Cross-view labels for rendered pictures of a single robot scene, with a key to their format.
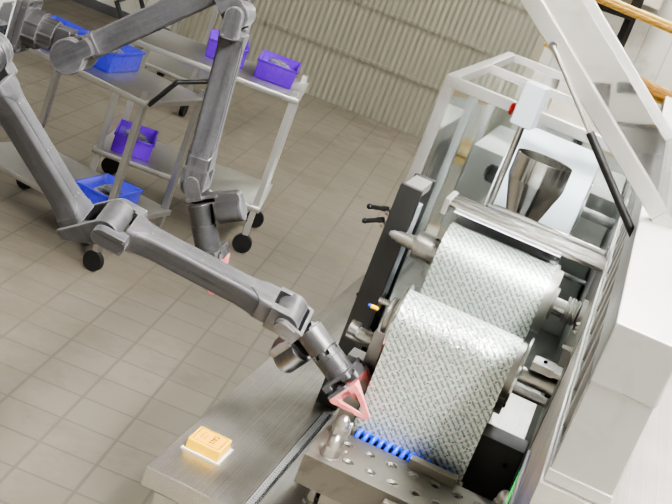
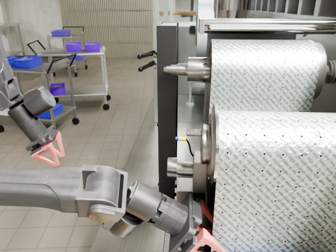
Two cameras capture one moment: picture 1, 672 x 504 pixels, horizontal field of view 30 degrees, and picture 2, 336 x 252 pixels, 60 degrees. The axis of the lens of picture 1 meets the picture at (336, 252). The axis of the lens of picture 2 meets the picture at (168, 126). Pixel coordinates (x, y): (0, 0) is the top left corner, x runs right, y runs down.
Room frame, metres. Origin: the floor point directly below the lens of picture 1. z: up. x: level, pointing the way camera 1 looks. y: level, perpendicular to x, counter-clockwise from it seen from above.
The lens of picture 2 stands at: (1.85, -0.02, 1.49)
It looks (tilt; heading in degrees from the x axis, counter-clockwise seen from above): 23 degrees down; 354
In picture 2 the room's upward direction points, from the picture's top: straight up
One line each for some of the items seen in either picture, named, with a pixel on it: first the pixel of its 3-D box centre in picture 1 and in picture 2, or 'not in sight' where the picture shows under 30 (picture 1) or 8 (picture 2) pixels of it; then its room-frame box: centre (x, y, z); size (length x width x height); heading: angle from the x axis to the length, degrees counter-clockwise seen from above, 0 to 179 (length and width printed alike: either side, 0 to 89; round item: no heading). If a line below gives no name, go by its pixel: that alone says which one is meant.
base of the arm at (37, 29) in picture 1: (39, 30); not in sight; (2.71, 0.78, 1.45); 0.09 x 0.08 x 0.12; 177
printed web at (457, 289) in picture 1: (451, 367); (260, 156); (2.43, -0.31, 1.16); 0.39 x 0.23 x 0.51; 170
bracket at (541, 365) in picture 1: (547, 366); not in sight; (2.27, -0.45, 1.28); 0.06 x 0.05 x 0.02; 80
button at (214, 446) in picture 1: (208, 444); not in sight; (2.20, 0.10, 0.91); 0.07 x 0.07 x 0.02; 80
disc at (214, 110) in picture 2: (397, 318); (213, 144); (2.32, -0.16, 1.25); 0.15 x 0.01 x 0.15; 170
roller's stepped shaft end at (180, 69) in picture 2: (402, 238); (175, 69); (2.58, -0.12, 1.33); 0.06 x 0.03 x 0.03; 80
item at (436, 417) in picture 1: (422, 415); (278, 229); (2.24, -0.27, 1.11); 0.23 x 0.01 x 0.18; 80
